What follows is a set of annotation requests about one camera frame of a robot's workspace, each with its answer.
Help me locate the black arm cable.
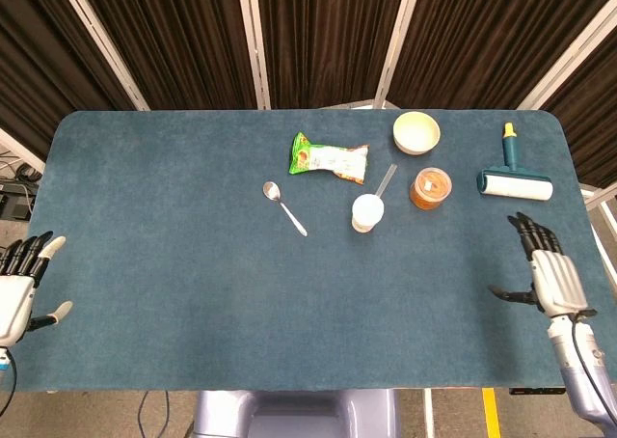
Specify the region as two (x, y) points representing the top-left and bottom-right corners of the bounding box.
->
(570, 312), (617, 418)
(0, 350), (18, 418)

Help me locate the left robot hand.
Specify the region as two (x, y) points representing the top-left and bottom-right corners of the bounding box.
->
(0, 231), (74, 347)

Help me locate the blue velvet table cloth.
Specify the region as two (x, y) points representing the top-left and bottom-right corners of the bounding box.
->
(28, 108), (609, 394)

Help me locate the transparent plastic straw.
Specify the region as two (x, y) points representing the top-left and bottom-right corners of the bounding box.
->
(373, 163), (398, 201)

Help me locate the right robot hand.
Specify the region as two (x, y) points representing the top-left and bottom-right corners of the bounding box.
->
(487, 211), (598, 319)

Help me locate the clear jar of rubber bands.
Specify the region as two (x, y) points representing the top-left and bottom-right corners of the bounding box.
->
(409, 166), (453, 212)

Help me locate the metal spoon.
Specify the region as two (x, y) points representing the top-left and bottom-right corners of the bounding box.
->
(262, 180), (309, 238)

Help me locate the cream bowl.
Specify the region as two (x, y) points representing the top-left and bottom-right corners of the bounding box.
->
(391, 111), (443, 156)

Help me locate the teal handled lint roller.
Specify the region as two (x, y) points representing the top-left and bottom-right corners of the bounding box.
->
(475, 122), (554, 202)

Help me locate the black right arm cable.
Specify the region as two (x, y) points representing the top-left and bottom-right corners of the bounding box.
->
(570, 312), (617, 418)

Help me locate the green white snack packet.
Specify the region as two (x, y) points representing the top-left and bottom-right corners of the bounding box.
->
(287, 131), (370, 186)

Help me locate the brown pleated screen panel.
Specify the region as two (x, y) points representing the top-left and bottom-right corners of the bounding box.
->
(518, 3), (617, 193)
(0, 0), (144, 164)
(62, 0), (264, 111)
(385, 0), (617, 111)
(235, 0), (416, 110)

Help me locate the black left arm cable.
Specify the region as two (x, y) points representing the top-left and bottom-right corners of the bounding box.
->
(0, 350), (18, 418)

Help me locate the lilac robot base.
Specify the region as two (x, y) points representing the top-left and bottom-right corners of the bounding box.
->
(191, 389), (402, 438)

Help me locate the small white paper cup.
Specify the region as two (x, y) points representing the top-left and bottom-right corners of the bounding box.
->
(350, 193), (387, 233)

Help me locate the black electronics box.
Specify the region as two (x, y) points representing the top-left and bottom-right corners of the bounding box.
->
(0, 151), (42, 220)

